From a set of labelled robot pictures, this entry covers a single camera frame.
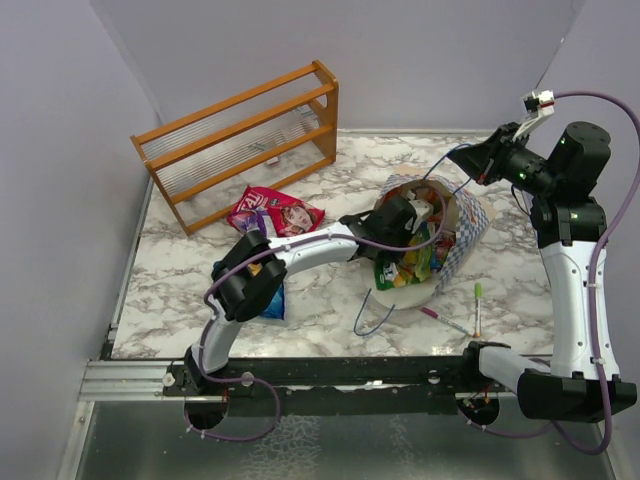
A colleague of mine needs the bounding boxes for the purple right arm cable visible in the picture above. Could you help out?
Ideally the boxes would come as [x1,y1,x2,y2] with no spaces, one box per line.
[552,90,640,456]

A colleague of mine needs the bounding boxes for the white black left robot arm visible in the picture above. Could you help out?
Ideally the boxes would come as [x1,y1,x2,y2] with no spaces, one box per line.
[185,196,418,395]

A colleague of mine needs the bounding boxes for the blue checkered paper bag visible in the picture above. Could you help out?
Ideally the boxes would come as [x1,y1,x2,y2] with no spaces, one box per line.
[362,167,495,312]

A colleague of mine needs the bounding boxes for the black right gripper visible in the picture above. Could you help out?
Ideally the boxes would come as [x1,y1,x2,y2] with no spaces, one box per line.
[449,121,561,196]

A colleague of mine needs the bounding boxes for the red pink snack bag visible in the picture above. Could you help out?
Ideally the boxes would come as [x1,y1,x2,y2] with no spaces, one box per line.
[227,186,325,237]

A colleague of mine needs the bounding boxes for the purple snack bag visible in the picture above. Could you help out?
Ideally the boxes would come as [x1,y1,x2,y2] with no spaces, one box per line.
[229,208,276,238]

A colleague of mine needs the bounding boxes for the purple marker pen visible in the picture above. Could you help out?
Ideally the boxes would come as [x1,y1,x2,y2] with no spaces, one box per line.
[420,307,474,338]

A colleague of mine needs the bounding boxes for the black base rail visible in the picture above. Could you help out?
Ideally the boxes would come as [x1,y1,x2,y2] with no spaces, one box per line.
[163,356,505,417]

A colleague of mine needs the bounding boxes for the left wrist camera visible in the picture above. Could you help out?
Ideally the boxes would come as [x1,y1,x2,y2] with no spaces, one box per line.
[406,191,434,233]

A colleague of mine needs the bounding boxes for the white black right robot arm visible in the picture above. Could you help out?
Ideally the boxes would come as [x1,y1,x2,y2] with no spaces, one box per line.
[448,121,637,423]

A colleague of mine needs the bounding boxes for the green marker pen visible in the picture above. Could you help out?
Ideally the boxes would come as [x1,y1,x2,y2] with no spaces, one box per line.
[474,282,483,338]

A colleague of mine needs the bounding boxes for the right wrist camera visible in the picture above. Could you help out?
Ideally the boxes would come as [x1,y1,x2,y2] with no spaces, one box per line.
[512,90,555,141]

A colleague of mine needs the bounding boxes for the small blue snack packet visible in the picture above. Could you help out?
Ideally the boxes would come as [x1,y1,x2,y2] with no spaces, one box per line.
[434,233,456,261]

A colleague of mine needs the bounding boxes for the blue gummy snack bag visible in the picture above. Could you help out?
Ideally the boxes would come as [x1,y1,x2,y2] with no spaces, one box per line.
[248,263,286,321]

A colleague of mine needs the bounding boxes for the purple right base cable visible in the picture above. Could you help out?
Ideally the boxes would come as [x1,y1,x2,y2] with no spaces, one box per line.
[457,394,556,440]

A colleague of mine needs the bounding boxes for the orange wooden rack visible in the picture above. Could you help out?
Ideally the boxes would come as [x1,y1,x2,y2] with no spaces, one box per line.
[131,60,339,235]

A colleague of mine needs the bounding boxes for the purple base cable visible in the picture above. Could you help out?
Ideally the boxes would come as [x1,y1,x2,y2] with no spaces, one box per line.
[457,394,556,440]
[182,377,282,442]

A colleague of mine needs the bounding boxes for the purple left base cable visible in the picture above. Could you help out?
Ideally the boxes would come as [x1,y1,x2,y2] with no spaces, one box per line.
[182,377,282,442]

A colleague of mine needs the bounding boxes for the green snack bag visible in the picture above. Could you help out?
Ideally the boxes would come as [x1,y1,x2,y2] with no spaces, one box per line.
[374,232,449,291]

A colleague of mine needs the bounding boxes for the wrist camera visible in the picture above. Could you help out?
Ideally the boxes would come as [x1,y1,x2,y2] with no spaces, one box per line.
[406,191,434,233]
[512,90,555,141]

